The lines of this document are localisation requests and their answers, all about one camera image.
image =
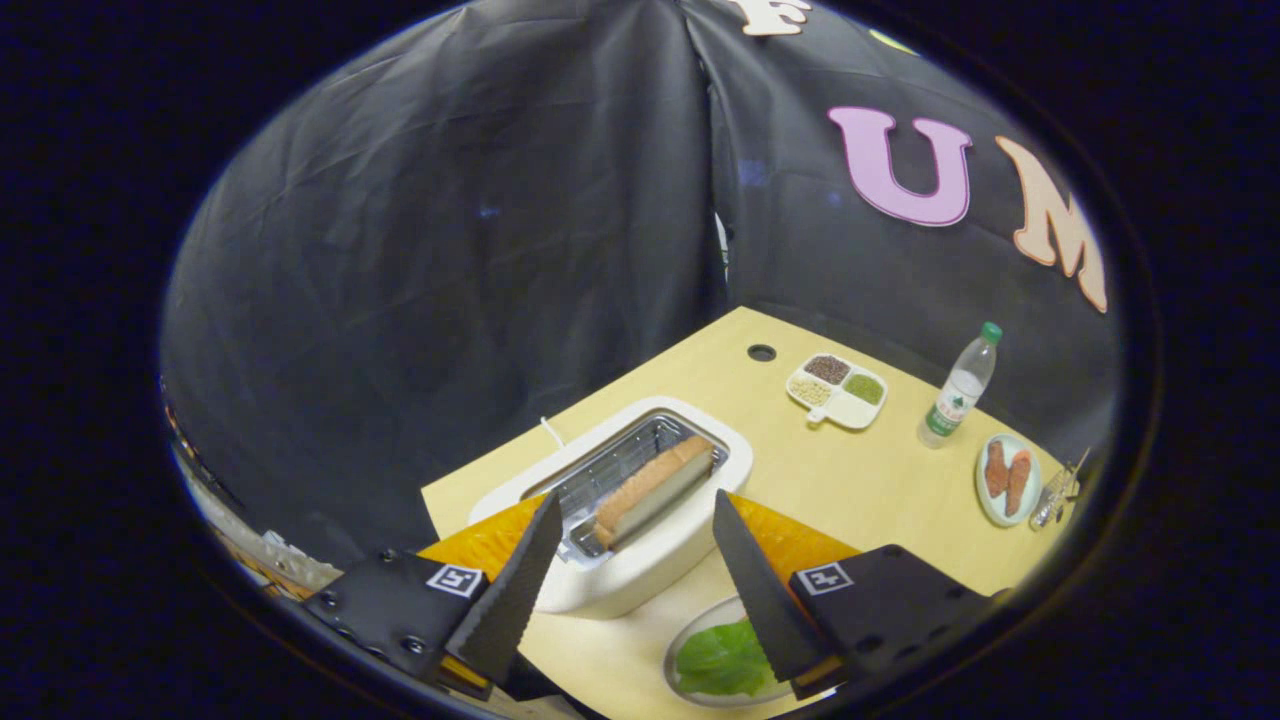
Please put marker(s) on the plain bread slice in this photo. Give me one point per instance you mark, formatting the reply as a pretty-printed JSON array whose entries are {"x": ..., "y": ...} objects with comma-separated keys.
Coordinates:
[{"x": 655, "y": 490}]

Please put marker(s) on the clear utensil holder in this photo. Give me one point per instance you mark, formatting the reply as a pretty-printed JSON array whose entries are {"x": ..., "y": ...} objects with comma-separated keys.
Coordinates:
[{"x": 1055, "y": 495}]

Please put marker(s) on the black backdrop cloth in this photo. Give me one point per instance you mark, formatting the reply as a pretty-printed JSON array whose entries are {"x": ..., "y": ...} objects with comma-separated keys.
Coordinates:
[{"x": 450, "y": 250}]

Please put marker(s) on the clear plastic water bottle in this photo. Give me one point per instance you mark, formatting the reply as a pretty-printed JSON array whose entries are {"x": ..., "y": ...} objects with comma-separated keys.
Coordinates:
[{"x": 958, "y": 395}]

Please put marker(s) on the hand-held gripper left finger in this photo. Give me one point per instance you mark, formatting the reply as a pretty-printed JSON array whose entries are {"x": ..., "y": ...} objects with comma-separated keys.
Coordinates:
[{"x": 515, "y": 590}]

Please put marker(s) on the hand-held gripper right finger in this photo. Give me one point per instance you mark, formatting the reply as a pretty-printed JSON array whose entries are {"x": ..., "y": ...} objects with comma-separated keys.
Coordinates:
[{"x": 765, "y": 590}]

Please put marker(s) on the light blue round plate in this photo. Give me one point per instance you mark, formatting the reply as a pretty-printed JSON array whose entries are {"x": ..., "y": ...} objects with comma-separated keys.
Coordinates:
[{"x": 1008, "y": 522}]

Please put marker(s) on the brown meat piece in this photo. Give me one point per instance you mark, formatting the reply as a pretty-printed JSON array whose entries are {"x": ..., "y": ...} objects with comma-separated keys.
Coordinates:
[
  {"x": 1018, "y": 482},
  {"x": 996, "y": 470}
]

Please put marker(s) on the green lettuce leaf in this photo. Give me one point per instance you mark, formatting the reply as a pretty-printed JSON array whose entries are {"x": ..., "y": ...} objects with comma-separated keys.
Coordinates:
[{"x": 725, "y": 660}]

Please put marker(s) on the white toaster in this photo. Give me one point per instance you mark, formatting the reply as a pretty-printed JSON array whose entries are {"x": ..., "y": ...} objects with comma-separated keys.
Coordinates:
[{"x": 640, "y": 580}]

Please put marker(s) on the beige round plate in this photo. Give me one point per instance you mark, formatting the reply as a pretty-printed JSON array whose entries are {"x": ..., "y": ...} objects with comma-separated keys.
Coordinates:
[{"x": 715, "y": 610}]

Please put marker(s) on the white divided condiment dish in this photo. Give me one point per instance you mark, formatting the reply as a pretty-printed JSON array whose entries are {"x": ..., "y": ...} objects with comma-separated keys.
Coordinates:
[{"x": 850, "y": 408}]

